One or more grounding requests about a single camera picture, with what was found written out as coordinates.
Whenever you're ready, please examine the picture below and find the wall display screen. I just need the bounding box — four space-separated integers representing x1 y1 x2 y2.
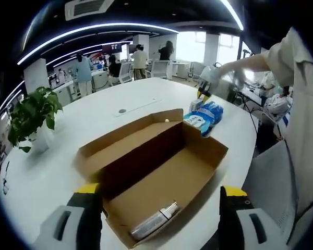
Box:
102 43 124 53

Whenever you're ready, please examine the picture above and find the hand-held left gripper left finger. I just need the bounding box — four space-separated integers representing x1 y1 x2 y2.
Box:
38 183 104 250

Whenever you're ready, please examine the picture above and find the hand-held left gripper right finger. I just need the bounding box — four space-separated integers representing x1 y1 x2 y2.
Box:
218 185 289 250

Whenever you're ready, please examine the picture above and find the green potted plant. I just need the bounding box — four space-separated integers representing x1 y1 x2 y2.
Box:
7 86 64 154

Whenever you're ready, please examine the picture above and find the blue wet wipes pack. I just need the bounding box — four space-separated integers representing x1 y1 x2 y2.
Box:
183 109 212 138

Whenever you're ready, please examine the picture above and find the curved ceiling light strip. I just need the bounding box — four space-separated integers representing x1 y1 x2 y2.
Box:
17 22 180 65

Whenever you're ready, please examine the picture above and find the blue plastic tissue packet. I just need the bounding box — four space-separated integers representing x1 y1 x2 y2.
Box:
202 101 224 136

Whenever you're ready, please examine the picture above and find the ceiling air conditioner unit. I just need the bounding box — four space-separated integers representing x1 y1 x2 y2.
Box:
64 0 115 21

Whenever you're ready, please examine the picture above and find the straight ceiling light strip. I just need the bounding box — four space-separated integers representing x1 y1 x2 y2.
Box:
221 0 245 31

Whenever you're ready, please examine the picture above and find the brown cardboard shoe box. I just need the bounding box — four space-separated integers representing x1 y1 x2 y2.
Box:
75 108 229 248

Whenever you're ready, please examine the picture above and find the person's beige shirt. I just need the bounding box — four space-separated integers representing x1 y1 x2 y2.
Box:
266 26 313 245

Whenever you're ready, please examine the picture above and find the white office desk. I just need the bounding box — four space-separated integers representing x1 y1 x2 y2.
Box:
52 70 110 103

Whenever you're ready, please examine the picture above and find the white office chair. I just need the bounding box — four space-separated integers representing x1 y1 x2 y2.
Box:
117 62 133 84
147 59 172 79

